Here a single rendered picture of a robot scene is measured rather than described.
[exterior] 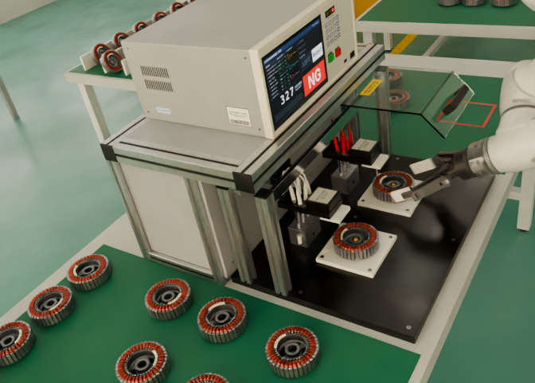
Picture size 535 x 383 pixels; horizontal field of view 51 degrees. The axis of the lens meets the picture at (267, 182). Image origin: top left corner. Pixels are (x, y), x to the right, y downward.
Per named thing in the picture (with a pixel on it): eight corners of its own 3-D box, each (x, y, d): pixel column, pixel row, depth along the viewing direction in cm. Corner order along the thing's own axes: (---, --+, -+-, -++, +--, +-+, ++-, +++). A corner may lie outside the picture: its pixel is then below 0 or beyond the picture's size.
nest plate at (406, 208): (429, 185, 156) (429, 181, 155) (410, 216, 146) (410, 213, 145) (379, 176, 164) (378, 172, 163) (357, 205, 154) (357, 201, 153)
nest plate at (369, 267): (396, 239, 140) (396, 235, 139) (372, 278, 130) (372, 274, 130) (342, 225, 148) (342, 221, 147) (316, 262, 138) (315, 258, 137)
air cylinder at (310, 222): (321, 230, 148) (318, 213, 145) (307, 248, 143) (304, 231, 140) (304, 226, 150) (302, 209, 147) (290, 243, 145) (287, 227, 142)
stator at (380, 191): (420, 185, 155) (420, 173, 153) (405, 208, 148) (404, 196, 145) (383, 177, 161) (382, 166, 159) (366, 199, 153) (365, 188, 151)
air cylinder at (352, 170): (359, 180, 163) (358, 164, 160) (349, 194, 159) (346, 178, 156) (344, 177, 166) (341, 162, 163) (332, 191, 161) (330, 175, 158)
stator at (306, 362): (329, 347, 118) (328, 335, 116) (302, 388, 111) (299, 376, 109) (286, 328, 125) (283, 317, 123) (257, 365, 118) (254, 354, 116)
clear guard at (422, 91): (474, 93, 146) (475, 72, 143) (445, 138, 130) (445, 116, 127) (359, 82, 163) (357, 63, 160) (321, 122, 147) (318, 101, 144)
